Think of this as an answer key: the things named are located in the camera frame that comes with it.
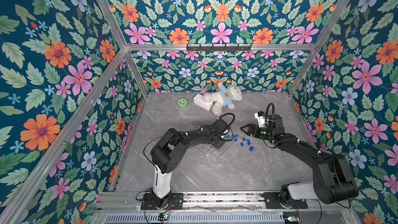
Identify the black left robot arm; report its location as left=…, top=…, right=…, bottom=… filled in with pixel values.
left=150, top=114, right=235, bottom=201

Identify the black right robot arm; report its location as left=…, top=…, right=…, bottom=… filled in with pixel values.
left=240, top=114, right=359, bottom=206

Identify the white teddy bear blue hoodie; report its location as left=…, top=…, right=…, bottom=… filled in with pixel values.
left=204, top=82, right=243, bottom=116

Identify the white box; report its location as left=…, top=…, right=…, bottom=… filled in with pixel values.
left=193, top=94, right=214, bottom=111

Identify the green lidded small jar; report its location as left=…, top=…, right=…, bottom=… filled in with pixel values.
left=177, top=99, right=188, bottom=110

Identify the black hook rail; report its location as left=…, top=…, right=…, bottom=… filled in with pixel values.
left=186, top=44, right=252, bottom=52

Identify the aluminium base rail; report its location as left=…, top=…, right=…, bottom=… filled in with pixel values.
left=94, top=190, right=347, bottom=213

